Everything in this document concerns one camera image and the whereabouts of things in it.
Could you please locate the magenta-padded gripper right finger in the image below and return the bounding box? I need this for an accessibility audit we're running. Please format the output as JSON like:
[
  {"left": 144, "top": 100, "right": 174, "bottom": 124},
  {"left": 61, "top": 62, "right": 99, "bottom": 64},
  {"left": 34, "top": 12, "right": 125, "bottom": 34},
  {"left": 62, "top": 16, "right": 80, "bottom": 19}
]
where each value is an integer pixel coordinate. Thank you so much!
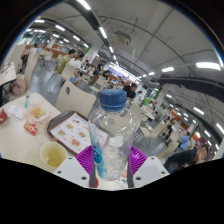
[{"left": 126, "top": 145, "right": 170, "bottom": 188}]

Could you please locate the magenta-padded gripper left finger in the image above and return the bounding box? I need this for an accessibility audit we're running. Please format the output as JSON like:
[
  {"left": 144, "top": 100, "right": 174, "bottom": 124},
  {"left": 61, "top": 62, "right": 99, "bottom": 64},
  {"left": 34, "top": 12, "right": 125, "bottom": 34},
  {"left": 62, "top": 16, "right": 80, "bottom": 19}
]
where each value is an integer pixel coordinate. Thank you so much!
[{"left": 53, "top": 144, "right": 98, "bottom": 189}]

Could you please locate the clear blue-capped water bottle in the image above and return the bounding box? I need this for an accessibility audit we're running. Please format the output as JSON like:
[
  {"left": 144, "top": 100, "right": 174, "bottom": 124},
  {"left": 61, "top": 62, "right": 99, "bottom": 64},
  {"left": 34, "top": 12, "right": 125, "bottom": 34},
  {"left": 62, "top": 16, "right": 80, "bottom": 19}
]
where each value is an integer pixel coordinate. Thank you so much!
[{"left": 87, "top": 88, "right": 138, "bottom": 182}]

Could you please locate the cream paper cup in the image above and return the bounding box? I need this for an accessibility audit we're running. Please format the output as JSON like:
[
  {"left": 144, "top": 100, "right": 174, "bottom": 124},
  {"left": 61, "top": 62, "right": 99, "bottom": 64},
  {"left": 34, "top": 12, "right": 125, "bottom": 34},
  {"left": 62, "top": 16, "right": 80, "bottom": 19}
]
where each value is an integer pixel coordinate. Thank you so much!
[{"left": 39, "top": 141, "right": 69, "bottom": 169}]

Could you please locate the brown tray with paper liner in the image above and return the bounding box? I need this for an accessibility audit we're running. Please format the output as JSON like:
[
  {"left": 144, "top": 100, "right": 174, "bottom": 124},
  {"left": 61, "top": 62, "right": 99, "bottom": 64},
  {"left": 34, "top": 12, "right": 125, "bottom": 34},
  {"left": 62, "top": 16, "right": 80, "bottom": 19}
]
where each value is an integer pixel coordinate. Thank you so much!
[{"left": 46, "top": 109, "right": 109, "bottom": 156}]

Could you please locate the group of beige chairs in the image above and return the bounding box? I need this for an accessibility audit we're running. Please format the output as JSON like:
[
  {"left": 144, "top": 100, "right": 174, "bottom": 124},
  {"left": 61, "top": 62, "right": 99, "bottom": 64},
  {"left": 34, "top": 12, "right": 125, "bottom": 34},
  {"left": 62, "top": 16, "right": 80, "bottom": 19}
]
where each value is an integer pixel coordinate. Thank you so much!
[{"left": 13, "top": 43, "right": 183, "bottom": 158}]

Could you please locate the beige chair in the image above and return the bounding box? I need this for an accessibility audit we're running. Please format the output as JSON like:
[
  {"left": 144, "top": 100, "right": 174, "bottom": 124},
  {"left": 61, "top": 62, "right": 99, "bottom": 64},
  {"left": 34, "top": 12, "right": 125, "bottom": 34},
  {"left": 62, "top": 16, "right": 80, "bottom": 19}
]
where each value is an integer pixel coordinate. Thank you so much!
[
  {"left": 54, "top": 79, "right": 98, "bottom": 118},
  {"left": 128, "top": 103, "right": 149, "bottom": 131}
]

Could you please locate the red sauce packet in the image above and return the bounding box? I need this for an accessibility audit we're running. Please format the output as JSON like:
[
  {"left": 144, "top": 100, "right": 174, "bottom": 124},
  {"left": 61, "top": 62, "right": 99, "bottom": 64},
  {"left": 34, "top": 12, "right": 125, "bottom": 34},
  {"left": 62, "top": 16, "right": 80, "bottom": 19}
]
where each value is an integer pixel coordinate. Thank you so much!
[{"left": 23, "top": 122, "right": 39, "bottom": 137}]

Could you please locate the clear plastic bag with fries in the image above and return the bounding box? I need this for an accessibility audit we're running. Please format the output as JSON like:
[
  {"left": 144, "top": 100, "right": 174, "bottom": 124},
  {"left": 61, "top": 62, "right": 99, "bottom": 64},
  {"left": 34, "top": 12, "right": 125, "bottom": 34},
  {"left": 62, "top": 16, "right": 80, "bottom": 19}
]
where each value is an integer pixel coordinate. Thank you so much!
[{"left": 23, "top": 102, "right": 53, "bottom": 125}]

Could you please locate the small teal bottle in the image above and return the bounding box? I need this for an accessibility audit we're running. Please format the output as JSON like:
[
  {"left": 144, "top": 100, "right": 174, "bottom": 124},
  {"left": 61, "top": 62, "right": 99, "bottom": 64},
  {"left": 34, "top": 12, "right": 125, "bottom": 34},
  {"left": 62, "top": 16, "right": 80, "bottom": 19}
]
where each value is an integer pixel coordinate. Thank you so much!
[{"left": 23, "top": 93, "right": 31, "bottom": 109}]

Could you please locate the white paper card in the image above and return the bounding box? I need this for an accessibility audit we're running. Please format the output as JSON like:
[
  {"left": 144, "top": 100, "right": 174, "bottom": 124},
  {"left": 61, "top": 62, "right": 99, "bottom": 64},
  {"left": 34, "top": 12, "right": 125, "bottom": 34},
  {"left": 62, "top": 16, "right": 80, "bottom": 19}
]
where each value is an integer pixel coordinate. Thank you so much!
[{"left": 6, "top": 103, "right": 26, "bottom": 121}]

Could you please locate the pink backpack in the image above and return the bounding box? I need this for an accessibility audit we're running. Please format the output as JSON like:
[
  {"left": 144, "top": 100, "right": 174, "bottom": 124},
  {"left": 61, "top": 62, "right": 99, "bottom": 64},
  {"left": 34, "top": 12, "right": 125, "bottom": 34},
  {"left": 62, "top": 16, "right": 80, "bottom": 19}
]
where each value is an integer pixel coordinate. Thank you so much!
[{"left": 9, "top": 73, "right": 28, "bottom": 97}]

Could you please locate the beige dining table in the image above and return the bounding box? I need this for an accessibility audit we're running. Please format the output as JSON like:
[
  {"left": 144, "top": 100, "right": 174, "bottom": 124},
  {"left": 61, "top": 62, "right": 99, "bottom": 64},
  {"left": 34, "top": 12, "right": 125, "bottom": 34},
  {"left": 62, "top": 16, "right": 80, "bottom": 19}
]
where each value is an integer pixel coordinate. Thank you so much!
[{"left": 0, "top": 62, "right": 18, "bottom": 86}]

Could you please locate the group of ceiling lights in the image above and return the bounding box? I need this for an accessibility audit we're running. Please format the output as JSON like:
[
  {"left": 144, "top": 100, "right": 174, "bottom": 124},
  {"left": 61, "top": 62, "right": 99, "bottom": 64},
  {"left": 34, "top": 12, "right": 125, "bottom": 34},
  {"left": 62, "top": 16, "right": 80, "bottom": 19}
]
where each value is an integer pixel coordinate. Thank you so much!
[{"left": 24, "top": 0, "right": 224, "bottom": 151}]

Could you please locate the ceiling air conditioner unit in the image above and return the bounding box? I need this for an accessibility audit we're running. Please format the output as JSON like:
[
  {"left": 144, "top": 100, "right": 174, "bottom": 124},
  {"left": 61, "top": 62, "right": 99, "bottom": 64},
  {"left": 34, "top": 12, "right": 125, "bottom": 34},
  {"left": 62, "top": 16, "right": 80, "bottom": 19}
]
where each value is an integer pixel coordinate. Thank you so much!
[{"left": 113, "top": 30, "right": 132, "bottom": 47}]

